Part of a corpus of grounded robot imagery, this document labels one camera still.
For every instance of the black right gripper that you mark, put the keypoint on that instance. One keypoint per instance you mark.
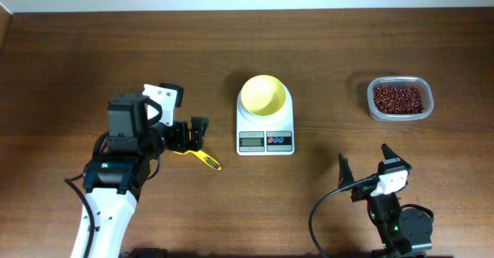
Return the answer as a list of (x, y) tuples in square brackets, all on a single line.
[(370, 188)]

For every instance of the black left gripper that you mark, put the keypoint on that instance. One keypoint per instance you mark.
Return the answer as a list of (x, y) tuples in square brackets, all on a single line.
[(185, 135)]

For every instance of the yellow plastic measuring scoop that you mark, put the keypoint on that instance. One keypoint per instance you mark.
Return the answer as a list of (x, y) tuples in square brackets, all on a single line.
[(205, 158)]

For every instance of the white digital kitchen scale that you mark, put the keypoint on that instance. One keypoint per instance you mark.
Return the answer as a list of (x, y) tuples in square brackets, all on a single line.
[(265, 135)]

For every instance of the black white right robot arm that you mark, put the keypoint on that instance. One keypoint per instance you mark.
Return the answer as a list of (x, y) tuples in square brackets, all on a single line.
[(405, 230)]

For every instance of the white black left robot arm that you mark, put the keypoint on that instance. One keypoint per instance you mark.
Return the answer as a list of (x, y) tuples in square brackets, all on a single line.
[(121, 164)]

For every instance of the yellow plastic bowl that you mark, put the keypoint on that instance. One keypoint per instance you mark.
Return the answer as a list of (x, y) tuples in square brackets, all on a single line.
[(263, 95)]

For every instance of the clear plastic food container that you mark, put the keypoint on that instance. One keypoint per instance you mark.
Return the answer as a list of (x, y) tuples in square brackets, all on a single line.
[(401, 81)]

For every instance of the red adzuki beans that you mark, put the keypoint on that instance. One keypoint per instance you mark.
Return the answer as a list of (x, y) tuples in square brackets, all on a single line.
[(398, 100)]

